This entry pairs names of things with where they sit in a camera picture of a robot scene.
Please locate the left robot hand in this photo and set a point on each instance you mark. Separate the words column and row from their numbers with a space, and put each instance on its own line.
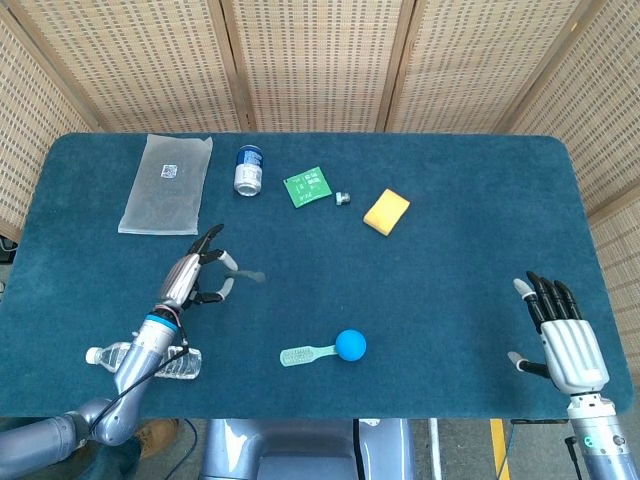
column 180, row 280

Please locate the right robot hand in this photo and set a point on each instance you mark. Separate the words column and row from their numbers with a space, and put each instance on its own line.
column 572, row 350

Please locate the dark grey stick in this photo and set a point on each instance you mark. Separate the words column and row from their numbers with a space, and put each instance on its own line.
column 250, row 276

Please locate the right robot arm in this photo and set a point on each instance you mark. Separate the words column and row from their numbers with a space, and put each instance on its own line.
column 600, row 435

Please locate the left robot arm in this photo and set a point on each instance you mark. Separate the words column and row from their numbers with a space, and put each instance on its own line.
column 145, row 345

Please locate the clear plastic water bottle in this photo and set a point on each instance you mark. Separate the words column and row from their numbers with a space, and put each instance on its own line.
column 186, row 364

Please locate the grey zip pouch bag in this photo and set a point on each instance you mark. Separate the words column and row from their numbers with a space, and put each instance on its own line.
column 165, row 192

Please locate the silver blue drink can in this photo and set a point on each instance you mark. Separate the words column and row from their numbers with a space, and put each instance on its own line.
column 248, row 172

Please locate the mint green brush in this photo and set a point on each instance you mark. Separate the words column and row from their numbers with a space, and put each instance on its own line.
column 300, row 357

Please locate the green sachet packet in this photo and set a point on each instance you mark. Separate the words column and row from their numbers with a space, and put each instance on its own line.
column 307, row 186

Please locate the brown shoe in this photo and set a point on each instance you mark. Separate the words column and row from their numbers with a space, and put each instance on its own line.
column 157, row 437

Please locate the small grey cube block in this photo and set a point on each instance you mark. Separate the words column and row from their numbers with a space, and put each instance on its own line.
column 343, row 198

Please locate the blue ball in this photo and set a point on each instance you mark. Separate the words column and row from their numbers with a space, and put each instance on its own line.
column 351, row 345

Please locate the blue table carpet cloth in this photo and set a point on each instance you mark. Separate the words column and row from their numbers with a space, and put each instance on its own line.
column 400, row 280

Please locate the grey-blue robot torso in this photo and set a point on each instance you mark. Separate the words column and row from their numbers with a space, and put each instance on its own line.
column 300, row 450

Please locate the woven folding screen panel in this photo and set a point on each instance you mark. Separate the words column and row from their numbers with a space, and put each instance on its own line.
column 605, row 125
column 320, row 60
column 35, row 125
column 150, row 60
column 480, row 60

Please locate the yellow sponge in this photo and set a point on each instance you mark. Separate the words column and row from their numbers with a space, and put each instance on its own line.
column 386, row 211

